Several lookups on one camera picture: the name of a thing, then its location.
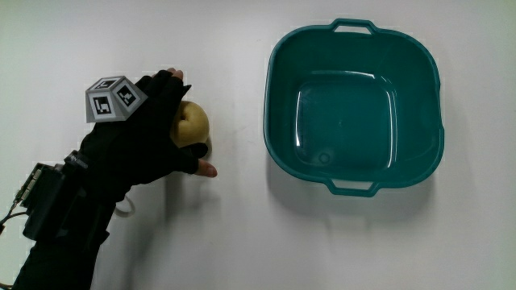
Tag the person's left hand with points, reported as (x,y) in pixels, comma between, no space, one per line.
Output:
(137,137)

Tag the yellow apple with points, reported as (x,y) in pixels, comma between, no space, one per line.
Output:
(190,124)

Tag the person's left forearm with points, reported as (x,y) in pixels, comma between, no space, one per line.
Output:
(60,249)

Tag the black wrist electronics box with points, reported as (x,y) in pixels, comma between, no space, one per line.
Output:
(42,197)

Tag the teal plastic basin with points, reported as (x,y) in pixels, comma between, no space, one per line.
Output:
(350,108)

